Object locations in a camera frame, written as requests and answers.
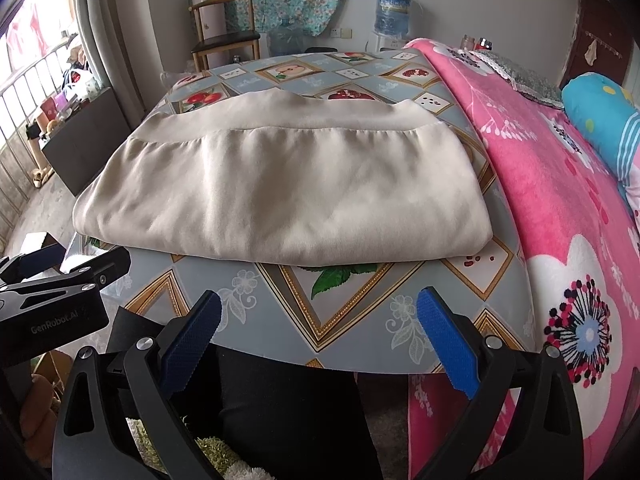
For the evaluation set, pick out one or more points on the brown door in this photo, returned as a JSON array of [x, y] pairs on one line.
[[605, 20]]

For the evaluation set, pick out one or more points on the white water dispenser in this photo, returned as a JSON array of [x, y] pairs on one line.
[[387, 44]]

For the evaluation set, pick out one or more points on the metal balcony railing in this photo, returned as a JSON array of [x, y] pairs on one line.
[[10, 180]]

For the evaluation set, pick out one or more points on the blue water bottle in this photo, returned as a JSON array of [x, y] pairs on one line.
[[392, 12]]

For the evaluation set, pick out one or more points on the cream zip jacket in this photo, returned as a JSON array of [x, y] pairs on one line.
[[280, 195]]

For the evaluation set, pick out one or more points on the white plastic bag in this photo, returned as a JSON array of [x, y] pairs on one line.
[[82, 85]]

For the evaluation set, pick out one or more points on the pink hanging laundry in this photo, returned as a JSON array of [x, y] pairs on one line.
[[25, 30]]

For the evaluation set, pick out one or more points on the green white fluffy rug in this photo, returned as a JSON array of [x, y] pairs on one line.
[[215, 452]]

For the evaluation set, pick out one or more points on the blue and pink pillow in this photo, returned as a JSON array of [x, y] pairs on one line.
[[590, 105]]

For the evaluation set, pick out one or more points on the white box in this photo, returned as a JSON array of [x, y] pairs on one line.
[[210, 15]]

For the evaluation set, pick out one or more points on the black cabinet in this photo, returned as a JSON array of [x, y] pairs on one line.
[[85, 150]]

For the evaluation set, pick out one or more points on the grey window curtain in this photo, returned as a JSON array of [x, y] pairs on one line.
[[107, 35]]

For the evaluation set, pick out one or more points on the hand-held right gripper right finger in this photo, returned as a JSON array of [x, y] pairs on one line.
[[445, 340]]

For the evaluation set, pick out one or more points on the white wall socket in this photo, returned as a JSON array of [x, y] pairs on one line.
[[341, 33]]

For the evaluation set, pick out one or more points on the pink floral blanket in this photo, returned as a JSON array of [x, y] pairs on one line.
[[540, 185]]

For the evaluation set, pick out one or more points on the wooden chair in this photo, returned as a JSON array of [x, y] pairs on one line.
[[225, 42]]

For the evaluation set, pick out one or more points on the person's black trouser legs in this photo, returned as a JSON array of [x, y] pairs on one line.
[[290, 410]]

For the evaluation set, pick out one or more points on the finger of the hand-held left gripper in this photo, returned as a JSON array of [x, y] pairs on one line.
[[42, 259], [107, 267]]

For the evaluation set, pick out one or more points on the brown cloth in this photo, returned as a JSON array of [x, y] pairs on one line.
[[42, 405]]

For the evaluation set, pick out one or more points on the beige hanging cloth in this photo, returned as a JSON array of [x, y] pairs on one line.
[[591, 52]]

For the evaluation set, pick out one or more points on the empty clear water jug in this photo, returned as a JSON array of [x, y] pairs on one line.
[[287, 40]]

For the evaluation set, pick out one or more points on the grey green lace-edged cloth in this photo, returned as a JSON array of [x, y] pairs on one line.
[[525, 77]]

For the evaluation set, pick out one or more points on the fruit print tablecloth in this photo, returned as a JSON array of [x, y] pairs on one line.
[[350, 320]]

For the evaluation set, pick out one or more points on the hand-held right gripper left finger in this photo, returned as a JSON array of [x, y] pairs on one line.
[[192, 340]]

